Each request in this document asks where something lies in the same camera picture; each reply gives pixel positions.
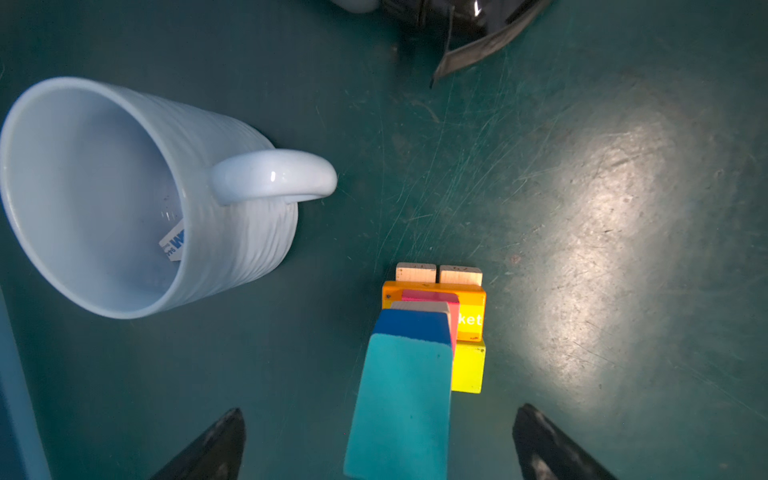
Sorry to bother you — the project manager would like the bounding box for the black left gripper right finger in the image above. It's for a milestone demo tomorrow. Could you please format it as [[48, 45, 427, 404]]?
[[512, 403, 616, 480]]

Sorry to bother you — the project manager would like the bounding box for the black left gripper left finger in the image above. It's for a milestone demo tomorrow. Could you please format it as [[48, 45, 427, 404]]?
[[151, 408, 246, 480]]

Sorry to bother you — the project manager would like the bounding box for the teal block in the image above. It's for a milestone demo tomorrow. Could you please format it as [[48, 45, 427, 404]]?
[[343, 334, 453, 479]]

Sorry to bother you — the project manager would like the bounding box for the orange yellow block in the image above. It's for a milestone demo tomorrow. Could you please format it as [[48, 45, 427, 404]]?
[[382, 281, 487, 342]]

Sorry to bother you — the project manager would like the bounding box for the blue cube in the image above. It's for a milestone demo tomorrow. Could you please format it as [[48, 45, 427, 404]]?
[[373, 309, 452, 347]]

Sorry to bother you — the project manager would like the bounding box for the magenta cube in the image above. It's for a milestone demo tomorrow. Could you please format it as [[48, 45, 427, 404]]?
[[391, 290, 460, 349]]

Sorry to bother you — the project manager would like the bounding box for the tan wood block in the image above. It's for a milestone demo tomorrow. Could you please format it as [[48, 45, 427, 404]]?
[[390, 301, 451, 317]]

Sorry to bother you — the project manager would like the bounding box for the lime green block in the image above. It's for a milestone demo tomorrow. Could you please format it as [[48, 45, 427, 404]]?
[[452, 341, 487, 394]]

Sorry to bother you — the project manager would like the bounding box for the light blue ceramic mug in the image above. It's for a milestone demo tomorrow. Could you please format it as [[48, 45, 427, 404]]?
[[1, 77, 338, 319]]

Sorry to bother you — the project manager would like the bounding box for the silver spray bottle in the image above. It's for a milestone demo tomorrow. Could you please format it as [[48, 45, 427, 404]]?
[[331, 0, 552, 86]]

